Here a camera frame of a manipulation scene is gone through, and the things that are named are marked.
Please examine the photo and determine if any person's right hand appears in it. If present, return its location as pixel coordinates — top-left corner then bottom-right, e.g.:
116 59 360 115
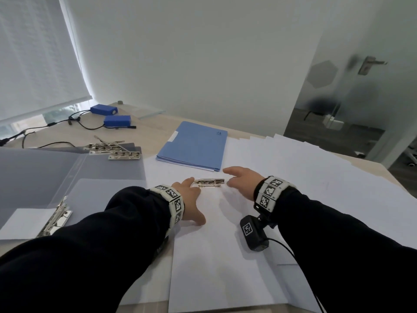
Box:
222 166 265 202

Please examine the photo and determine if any person's left hand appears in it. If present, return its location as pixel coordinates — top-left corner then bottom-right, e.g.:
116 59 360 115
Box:
172 176 206 226

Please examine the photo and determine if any single metal file clip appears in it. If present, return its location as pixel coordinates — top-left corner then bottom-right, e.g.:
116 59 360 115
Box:
194 178 225 188

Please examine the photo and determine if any blue folder with inner slot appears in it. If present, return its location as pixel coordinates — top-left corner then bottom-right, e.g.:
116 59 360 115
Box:
156 121 228 170

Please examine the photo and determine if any pile of white paper sheets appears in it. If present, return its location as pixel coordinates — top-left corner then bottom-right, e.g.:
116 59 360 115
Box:
119 133 417 313

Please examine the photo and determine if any person's right forearm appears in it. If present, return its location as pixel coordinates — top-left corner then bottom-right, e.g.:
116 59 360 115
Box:
260 187 417 313

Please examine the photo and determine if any person's left forearm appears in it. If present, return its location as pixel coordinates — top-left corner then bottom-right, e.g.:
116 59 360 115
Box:
0 186 172 313

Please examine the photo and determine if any white wristband with black markers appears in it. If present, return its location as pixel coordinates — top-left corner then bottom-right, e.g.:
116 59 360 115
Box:
254 176 297 214
150 184 185 229

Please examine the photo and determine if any white box behind glass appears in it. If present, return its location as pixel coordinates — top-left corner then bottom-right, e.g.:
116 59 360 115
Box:
322 113 344 131

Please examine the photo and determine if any dark chair behind glass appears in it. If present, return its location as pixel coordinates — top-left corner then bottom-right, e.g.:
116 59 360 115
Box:
303 99 341 121

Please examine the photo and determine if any blue battery pack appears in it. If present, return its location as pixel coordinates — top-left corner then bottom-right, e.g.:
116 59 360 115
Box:
90 104 119 116
103 115 132 129

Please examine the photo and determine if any gray hexagon sticker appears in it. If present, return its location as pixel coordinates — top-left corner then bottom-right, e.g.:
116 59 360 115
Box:
308 60 339 89

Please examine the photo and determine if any frosted glass door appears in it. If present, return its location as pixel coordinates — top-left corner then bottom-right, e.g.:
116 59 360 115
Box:
283 0 417 166

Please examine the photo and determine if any white roller blind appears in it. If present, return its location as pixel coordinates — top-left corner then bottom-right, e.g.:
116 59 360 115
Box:
0 0 93 123

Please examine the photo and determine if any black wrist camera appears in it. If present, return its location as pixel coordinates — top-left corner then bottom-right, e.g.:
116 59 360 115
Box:
240 214 278 252
155 236 170 258

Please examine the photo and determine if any black camera cable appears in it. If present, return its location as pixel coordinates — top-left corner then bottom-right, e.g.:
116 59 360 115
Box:
267 237 326 313

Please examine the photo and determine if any black power cable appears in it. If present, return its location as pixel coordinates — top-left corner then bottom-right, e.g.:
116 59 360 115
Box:
21 132 77 150

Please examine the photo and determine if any silver door handle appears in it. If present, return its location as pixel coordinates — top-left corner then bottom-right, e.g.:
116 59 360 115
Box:
357 56 388 76

